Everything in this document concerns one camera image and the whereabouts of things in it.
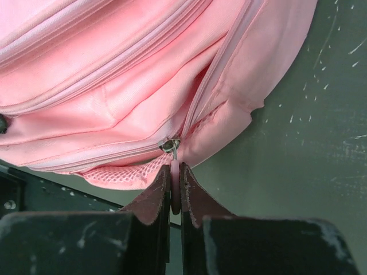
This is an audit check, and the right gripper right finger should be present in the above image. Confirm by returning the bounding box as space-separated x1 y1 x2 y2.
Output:
180 163 358 274

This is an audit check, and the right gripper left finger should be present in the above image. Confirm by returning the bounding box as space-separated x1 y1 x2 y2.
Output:
1 165 171 274

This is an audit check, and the pink student backpack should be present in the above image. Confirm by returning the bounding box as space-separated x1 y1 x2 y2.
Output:
1 1 317 211

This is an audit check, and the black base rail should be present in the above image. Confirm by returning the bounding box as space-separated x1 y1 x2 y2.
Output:
1 162 122 217

